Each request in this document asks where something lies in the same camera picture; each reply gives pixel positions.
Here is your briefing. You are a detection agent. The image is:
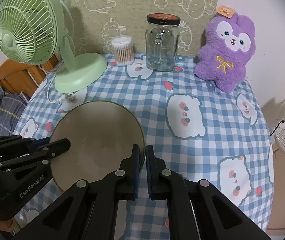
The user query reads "purple plush bunny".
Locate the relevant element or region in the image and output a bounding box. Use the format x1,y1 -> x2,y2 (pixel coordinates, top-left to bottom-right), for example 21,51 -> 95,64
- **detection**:
194,5 -> 256,93

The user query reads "green desk fan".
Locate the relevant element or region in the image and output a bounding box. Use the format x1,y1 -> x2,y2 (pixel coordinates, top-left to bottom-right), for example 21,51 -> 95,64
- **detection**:
0,0 -> 107,93

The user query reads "glass jar with black lid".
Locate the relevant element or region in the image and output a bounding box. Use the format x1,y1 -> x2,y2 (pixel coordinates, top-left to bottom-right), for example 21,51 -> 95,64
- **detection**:
145,13 -> 180,72

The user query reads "green cartoon board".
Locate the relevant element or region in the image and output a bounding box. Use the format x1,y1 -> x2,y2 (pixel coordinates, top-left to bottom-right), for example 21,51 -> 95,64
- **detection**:
65,0 -> 218,56

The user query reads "wooden bed headboard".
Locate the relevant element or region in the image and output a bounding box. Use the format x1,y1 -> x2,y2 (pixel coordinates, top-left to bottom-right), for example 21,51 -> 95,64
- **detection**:
0,55 -> 59,98

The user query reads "blue checkered tablecloth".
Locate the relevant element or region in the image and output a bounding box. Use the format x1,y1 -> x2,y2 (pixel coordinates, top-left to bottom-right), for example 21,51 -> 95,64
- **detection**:
14,53 -> 274,239

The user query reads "white fan cable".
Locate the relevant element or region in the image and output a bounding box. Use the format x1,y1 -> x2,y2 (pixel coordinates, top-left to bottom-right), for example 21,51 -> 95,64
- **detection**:
41,60 -> 78,105

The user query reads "grey plaid pillow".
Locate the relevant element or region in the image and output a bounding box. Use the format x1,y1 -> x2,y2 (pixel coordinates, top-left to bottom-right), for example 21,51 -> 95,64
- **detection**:
0,87 -> 27,137

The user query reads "ceramic bowl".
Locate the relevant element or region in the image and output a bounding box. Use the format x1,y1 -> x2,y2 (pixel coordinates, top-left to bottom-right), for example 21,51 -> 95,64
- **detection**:
50,101 -> 145,192

